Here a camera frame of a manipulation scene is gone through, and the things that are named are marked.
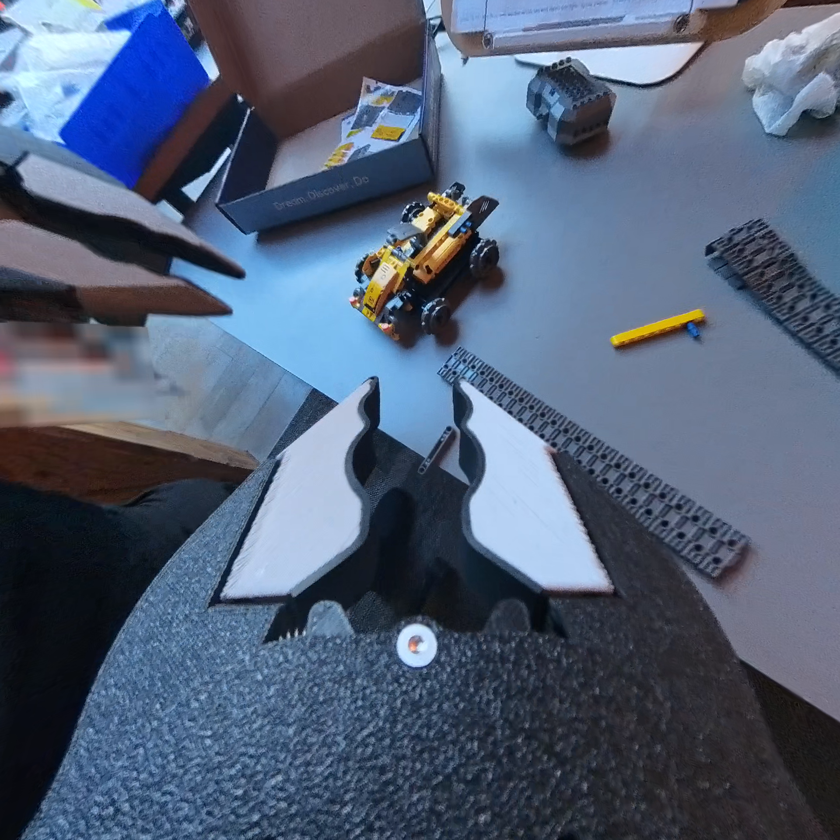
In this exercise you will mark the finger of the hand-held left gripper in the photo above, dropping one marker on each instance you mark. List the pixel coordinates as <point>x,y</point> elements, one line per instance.
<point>98,203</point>
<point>79,256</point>

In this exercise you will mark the grey track strip right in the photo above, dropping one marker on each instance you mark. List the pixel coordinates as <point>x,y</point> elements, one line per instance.
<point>781,282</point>

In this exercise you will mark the yellow grey instruction leaflet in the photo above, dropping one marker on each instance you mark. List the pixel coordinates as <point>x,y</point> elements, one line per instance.
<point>387,118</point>

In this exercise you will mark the crumpled white tissue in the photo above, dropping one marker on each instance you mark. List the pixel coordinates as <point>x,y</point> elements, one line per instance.
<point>794,72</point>

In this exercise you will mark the black perforated beam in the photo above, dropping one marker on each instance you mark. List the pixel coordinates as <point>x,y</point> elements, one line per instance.
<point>436,449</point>

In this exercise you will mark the pile of papers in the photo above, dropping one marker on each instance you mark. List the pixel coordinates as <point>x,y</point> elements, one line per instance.
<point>52,59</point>

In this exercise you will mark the grey building block assembly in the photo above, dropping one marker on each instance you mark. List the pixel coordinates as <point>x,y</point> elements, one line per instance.
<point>571,102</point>

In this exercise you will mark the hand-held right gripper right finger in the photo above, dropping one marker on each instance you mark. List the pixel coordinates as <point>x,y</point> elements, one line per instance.
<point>531,518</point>

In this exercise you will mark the open grey cardboard box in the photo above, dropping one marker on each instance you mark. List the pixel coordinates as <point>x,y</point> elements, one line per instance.
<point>328,190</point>

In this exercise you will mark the instruction sheet on stand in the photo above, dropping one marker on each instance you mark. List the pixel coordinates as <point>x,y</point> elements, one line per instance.
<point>623,62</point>

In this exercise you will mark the long yellow perforated beam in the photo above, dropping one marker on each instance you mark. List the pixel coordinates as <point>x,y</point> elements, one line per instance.
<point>656,328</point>

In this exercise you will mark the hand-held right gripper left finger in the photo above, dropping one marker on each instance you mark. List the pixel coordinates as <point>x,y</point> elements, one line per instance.
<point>302,512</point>

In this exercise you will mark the yellow black toy car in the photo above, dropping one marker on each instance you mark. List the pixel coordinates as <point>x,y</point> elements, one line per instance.
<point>420,262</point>

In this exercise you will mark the flat grey track strip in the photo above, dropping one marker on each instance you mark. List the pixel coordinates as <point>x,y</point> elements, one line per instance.
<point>623,472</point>

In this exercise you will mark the large blue box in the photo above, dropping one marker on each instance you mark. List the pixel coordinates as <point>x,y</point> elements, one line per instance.
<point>138,98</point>

